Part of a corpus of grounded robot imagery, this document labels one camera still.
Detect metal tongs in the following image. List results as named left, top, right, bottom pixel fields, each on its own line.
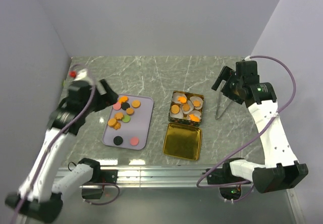
left=215, top=92, right=233, bottom=120

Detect round tan biscuit top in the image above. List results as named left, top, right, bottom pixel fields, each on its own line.
left=132, top=100, right=141, bottom=108

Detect round tan biscuit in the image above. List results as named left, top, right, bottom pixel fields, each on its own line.
left=171, top=104, right=180, bottom=114
left=132, top=100, right=141, bottom=108
left=107, top=118, right=118, bottom=127

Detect orange flower cookie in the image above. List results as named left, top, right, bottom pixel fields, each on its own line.
left=193, top=100, right=201, bottom=107
left=114, top=112, right=124, bottom=121

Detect black sandwich cookie bottom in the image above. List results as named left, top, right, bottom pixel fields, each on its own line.
left=113, top=136, right=123, bottom=146

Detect black sandwich cookie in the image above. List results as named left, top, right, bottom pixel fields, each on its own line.
left=113, top=136, right=123, bottom=146
left=121, top=102, right=130, bottom=110

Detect orange fish cookie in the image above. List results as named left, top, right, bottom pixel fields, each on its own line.
left=188, top=114, right=200, bottom=122
left=177, top=96, right=187, bottom=104
left=118, top=95, right=128, bottom=104

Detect green cookie tin box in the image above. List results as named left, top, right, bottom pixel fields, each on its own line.
left=168, top=90, right=205, bottom=127

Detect orange round cookie bottom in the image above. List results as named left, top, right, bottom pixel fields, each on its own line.
left=182, top=103, right=191, bottom=112

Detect orange round cookie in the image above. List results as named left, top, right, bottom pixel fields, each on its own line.
left=126, top=107, right=134, bottom=116
left=182, top=103, right=191, bottom=112

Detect gold tin lid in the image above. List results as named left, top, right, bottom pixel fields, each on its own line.
left=163, top=123, right=202, bottom=161

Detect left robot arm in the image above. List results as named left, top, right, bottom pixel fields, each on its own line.
left=5, top=79, right=118, bottom=223

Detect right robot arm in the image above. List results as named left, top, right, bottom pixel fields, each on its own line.
left=212, top=61, right=308, bottom=193

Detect pink sandwich cookie top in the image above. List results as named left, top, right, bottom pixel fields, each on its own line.
left=113, top=102, right=121, bottom=110

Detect pink sandwich cookie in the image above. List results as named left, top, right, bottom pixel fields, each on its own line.
left=113, top=102, right=121, bottom=110
left=130, top=137, right=139, bottom=146

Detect orange fish cookie top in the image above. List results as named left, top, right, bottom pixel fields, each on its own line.
left=118, top=95, right=128, bottom=104

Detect black sandwich cookie top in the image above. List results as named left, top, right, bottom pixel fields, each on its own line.
left=121, top=102, right=130, bottom=110

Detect orange swirl cookie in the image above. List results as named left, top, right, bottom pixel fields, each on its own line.
left=113, top=122, right=121, bottom=130

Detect green macaron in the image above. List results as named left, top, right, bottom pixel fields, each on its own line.
left=122, top=115, right=131, bottom=123

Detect orange round cookie middle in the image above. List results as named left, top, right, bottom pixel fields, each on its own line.
left=126, top=107, right=134, bottom=116

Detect white paper cup two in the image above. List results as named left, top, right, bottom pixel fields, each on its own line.
left=190, top=96, right=203, bottom=110

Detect purple plastic tray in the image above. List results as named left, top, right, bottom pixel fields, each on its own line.
left=102, top=94, right=154, bottom=150

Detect white paper cup five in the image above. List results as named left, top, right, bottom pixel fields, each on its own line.
left=186, top=110, right=201, bottom=120

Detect white paper cup three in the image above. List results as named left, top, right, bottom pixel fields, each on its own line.
left=181, top=100, right=194, bottom=115

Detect white paper cup one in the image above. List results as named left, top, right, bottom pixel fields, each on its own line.
left=172, top=92, right=187, bottom=105

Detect pink sandwich cookie bottom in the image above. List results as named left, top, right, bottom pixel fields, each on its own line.
left=130, top=137, right=139, bottom=146

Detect white paper cup four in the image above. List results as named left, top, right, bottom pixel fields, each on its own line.
left=170, top=104, right=184, bottom=119

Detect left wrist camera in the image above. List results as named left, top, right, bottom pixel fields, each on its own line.
left=69, top=69, right=92, bottom=82

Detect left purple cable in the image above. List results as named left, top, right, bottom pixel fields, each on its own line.
left=11, top=64, right=98, bottom=224

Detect purple cable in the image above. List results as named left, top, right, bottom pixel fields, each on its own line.
left=11, top=64, right=98, bottom=224
left=196, top=55, right=296, bottom=202

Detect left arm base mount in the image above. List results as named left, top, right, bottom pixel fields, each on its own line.
left=81, top=170, right=118, bottom=201

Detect aluminium rail frame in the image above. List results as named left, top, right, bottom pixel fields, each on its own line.
left=15, top=57, right=306, bottom=224

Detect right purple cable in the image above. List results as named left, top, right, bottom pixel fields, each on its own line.
left=196, top=55, right=296, bottom=202

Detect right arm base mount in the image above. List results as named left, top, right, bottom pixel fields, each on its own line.
left=206, top=169, right=254, bottom=203

